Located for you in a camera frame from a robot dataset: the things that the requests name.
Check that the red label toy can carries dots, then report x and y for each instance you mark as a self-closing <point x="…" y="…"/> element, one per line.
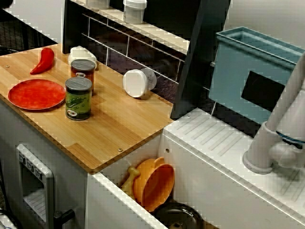
<point x="83" y="70"/>

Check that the black pot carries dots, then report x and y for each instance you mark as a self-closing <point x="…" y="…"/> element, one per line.
<point x="176" y="214"/>

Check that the beige shelf ledge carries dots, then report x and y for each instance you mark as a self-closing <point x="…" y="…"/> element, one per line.
<point x="155" y="33"/>

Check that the dark tiled backsplash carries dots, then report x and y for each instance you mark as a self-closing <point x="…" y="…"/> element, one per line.
<point x="119" y="50"/>

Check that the orange plastic bowl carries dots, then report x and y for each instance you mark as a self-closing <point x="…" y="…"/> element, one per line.
<point x="155" y="186"/>

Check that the red round plate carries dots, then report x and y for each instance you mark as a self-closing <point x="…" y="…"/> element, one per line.
<point x="35" y="95"/>

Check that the white kitchen cabinet body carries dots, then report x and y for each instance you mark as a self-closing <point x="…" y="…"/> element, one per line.
<point x="71" y="179"/>

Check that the white lidded jar with print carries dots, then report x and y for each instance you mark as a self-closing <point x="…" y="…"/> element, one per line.
<point x="133" y="83"/>

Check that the dark grey upright panel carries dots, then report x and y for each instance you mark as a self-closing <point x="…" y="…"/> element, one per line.
<point x="197" y="59"/>

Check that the white container on shelf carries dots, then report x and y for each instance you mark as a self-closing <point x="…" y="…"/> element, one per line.
<point x="97" y="3"/>

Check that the plain white lidded jar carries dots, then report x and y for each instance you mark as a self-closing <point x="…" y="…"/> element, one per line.
<point x="134" y="12"/>

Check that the grey toy faucet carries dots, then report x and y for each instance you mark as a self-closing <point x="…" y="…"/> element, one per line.
<point x="262" y="148"/>

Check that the teal plastic bin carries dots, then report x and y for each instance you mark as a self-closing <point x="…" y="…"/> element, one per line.
<point x="228" y="71"/>

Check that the grey toy oven panel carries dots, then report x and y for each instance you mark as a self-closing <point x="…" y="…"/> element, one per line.
<point x="48" y="190"/>

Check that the white toy sink unit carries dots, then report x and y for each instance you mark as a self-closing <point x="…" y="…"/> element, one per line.
<point x="214" y="179"/>

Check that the white toy milk jug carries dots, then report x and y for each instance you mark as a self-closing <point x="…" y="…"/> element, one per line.
<point x="81" y="53"/>

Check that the green label toy can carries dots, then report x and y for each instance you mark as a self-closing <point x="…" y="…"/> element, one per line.
<point x="78" y="102"/>

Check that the red toy chili pepper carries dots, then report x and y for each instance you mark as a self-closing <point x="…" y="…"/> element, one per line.
<point x="44" y="59"/>

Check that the wooden counter board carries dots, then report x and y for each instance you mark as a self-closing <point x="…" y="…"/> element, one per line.
<point x="114" y="124"/>

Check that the yellow toy chicken drumstick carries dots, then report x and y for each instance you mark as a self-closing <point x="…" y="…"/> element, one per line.
<point x="129" y="183"/>

